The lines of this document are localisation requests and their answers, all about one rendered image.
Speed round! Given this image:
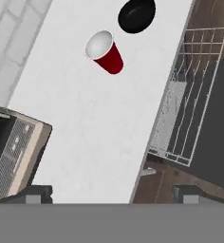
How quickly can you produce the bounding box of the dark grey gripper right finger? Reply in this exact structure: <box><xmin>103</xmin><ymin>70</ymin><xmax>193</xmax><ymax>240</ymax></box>
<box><xmin>174</xmin><ymin>184</ymin><xmax>224</xmax><ymax>205</ymax></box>

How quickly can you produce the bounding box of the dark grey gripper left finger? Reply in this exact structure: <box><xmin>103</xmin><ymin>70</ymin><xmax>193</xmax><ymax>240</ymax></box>
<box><xmin>0</xmin><ymin>184</ymin><xmax>53</xmax><ymax>205</ymax></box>

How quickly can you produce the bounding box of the dark grey dishwasher door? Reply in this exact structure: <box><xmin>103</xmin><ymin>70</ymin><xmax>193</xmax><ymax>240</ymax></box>
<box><xmin>167</xmin><ymin>51</ymin><xmax>224</xmax><ymax>192</ymax></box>

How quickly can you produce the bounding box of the red plastic cup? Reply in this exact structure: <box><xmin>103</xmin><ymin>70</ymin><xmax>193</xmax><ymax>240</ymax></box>
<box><xmin>84</xmin><ymin>29</ymin><xmax>124</xmax><ymax>76</ymax></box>

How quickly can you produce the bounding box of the black bowl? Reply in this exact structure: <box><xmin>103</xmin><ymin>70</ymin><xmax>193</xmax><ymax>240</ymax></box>
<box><xmin>117</xmin><ymin>0</ymin><xmax>157</xmax><ymax>34</ymax></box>

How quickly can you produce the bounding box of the beige microwave oven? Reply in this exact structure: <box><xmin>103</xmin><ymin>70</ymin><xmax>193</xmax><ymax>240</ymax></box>
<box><xmin>0</xmin><ymin>103</ymin><xmax>53</xmax><ymax>201</ymax></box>

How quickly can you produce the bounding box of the white wire dishwasher rack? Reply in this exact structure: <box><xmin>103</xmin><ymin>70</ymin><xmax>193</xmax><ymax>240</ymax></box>
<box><xmin>147</xmin><ymin>27</ymin><xmax>224</xmax><ymax>168</ymax></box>

